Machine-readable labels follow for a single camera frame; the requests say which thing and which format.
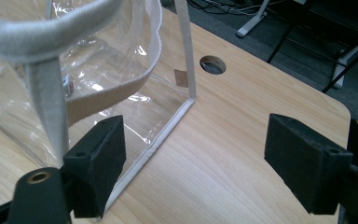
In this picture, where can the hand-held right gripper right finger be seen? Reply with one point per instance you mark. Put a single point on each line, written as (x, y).
(304, 165)

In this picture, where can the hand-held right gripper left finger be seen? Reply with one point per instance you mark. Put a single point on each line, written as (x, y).
(98, 165)

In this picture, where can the clear plastic bag grey trim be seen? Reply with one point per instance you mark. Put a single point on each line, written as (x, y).
(84, 62)

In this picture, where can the black chair legs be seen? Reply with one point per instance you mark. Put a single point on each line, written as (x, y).
(304, 46)

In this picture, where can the white desk frame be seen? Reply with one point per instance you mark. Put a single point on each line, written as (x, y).
(253, 21)

